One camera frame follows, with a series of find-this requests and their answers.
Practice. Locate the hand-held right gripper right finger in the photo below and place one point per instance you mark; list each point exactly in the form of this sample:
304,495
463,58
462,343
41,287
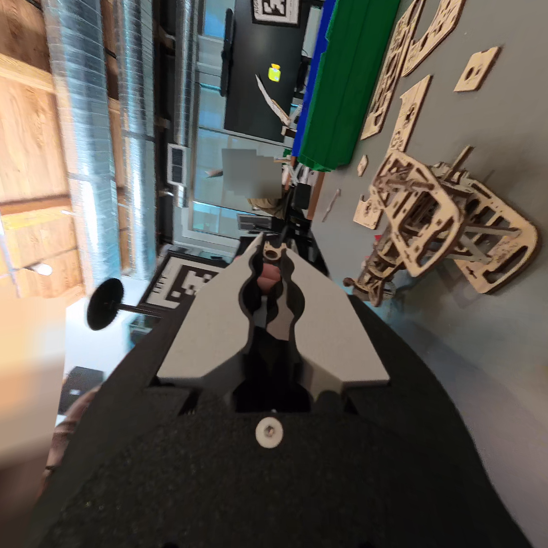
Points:
338,338

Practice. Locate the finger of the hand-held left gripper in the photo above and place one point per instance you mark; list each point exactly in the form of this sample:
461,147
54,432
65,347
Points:
280,321

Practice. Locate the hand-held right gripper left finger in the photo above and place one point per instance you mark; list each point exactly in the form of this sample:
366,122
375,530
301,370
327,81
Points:
205,334

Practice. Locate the wooden model airplane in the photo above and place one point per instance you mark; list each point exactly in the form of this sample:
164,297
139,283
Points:
411,205

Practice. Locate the grey desk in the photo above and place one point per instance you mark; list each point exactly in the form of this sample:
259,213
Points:
492,364

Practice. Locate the person's left hand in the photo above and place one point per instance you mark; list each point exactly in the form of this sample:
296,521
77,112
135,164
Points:
269,278

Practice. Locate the printed marker sign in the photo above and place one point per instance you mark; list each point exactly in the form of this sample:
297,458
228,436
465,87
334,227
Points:
276,10
188,282

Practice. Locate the black round disc fixture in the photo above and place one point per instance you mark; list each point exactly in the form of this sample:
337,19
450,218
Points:
105,304

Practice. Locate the black monitor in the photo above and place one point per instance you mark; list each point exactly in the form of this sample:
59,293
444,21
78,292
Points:
303,197

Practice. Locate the thin pale wood strip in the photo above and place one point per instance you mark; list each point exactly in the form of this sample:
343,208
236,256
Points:
332,205

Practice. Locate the black box with label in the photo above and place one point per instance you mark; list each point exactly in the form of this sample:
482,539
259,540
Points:
83,381

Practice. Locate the tiny wooden piece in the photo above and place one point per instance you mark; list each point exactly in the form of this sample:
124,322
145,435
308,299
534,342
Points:
362,166

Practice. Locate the white ceiling lamp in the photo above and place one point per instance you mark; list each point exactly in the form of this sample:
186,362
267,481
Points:
43,269

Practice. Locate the wooden sheet with curvy cutouts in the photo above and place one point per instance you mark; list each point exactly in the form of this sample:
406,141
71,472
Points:
370,124

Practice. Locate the wooden sheet with wheel parts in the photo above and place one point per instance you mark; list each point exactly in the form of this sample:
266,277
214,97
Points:
417,107

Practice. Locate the green storage bin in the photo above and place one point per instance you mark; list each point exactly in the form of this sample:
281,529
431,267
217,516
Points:
351,85

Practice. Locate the yellow-green tag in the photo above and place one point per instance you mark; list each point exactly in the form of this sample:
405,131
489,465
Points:
274,73

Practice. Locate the black soundbar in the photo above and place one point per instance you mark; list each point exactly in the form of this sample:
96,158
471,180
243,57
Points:
228,51

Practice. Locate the L-shaped wooden parts sheet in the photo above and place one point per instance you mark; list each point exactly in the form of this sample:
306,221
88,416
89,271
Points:
451,21

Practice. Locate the white wall air unit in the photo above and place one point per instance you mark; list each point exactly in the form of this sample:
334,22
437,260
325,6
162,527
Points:
177,165

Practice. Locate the black wall panel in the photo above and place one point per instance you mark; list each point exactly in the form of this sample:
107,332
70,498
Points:
257,111

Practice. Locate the wide silver ventilation duct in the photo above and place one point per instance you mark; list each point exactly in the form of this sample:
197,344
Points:
81,128

